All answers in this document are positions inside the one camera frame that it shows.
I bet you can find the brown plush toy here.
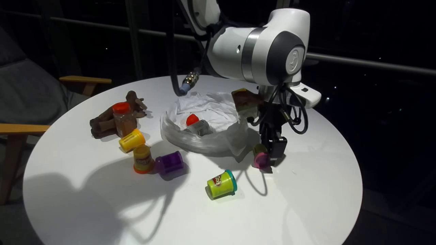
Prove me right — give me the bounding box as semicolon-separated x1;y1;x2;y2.
89;90;149;140

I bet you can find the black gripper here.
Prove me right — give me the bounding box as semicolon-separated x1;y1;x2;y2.
259;106;288;167

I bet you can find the purple plastic tub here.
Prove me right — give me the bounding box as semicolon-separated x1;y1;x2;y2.
155;151;185;176

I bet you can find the small bottle with red cap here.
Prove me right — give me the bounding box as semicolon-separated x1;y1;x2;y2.
184;114;212;137

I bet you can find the yellow tub with pink lid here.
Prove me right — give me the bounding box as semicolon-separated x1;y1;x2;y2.
252;143;272;170

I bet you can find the metal railing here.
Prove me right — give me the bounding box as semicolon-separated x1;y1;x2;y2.
0;10;436;77

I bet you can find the yellow tub with orange lid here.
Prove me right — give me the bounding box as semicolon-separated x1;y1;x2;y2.
133;144;156;175

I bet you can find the yellow plastic tub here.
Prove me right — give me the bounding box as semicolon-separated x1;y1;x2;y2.
119;129;146;153

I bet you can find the brown snack packet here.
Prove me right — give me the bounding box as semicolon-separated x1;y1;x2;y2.
231;88;265;118

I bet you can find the spice jar with orange lid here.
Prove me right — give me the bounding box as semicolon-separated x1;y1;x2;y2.
112;102;138;138

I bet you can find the crumpled clear plastic bag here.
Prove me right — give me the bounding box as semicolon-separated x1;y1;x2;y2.
160;91;253;157

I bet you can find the green tub with teal lid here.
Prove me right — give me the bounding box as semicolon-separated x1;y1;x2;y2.
206;169;238;200

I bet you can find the grey armchair with wooden arms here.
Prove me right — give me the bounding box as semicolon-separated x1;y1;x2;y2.
0;27;113;206

